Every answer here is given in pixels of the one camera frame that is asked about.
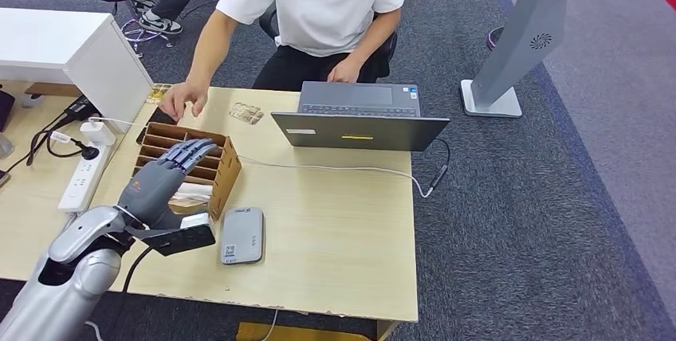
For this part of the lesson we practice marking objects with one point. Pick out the person's left hand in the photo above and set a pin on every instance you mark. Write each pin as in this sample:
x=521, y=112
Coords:
x=346, y=70

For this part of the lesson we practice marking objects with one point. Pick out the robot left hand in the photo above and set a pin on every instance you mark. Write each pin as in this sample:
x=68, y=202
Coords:
x=150, y=191

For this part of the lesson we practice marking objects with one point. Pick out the person's right hand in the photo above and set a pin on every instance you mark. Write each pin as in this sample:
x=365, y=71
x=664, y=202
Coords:
x=182, y=97

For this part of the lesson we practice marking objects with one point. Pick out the white card stack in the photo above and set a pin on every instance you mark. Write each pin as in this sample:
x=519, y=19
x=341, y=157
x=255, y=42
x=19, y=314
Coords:
x=192, y=193

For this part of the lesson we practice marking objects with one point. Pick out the wooden card organizer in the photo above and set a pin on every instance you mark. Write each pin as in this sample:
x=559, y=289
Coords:
x=227, y=175

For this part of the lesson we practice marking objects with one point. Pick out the grey card reader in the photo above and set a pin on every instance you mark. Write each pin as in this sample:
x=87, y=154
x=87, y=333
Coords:
x=242, y=235

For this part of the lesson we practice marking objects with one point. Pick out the person's right forearm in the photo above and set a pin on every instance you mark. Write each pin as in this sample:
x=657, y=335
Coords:
x=208, y=51

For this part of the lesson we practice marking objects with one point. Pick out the person's left forearm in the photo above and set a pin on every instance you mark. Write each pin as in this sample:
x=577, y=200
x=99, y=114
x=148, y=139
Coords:
x=375, y=38

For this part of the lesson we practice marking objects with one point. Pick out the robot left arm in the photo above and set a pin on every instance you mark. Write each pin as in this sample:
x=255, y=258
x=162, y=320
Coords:
x=68, y=275

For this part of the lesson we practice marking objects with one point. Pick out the yellow patterned card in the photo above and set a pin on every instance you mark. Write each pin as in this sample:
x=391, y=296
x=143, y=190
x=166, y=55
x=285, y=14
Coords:
x=157, y=95

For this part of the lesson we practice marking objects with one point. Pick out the black smartphone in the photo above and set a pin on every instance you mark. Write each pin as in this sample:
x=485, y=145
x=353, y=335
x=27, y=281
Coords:
x=161, y=116

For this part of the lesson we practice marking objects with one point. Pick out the grey laptop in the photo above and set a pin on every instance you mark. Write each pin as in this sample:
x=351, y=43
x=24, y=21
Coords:
x=359, y=135

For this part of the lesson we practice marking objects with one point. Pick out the white power strip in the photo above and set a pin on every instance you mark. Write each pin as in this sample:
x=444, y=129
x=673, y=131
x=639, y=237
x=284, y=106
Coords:
x=84, y=179

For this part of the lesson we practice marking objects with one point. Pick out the black white sneaker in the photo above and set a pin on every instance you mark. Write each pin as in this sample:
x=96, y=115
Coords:
x=160, y=24
x=143, y=3

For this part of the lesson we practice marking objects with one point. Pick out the white charger adapter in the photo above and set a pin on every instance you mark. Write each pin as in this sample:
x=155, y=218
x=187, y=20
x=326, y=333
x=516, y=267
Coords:
x=97, y=134

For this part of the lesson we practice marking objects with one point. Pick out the black power brick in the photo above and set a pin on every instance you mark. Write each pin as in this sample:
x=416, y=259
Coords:
x=80, y=109

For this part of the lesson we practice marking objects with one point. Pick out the white cabinet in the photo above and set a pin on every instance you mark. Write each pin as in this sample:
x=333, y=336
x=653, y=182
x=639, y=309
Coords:
x=79, y=53

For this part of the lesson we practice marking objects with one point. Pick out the wooden block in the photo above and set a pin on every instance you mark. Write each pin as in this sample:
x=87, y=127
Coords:
x=53, y=89

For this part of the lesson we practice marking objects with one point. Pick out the dark phone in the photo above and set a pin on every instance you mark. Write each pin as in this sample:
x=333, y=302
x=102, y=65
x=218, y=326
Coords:
x=3, y=177

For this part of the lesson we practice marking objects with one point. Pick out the small white device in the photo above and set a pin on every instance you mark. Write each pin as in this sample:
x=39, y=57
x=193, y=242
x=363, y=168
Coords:
x=33, y=101

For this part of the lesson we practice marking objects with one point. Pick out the dark round floor object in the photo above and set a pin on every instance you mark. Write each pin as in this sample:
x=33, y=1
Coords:
x=492, y=39

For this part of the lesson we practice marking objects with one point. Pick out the clear glass cup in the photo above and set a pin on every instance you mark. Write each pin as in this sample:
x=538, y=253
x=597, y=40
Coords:
x=4, y=147

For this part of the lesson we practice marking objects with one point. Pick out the black device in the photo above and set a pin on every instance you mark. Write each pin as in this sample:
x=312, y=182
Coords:
x=5, y=110

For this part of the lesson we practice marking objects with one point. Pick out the grey kiosk stand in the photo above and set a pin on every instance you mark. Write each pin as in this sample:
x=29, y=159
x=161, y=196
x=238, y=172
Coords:
x=528, y=27

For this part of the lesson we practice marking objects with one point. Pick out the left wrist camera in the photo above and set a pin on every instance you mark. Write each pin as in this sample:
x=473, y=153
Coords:
x=182, y=238

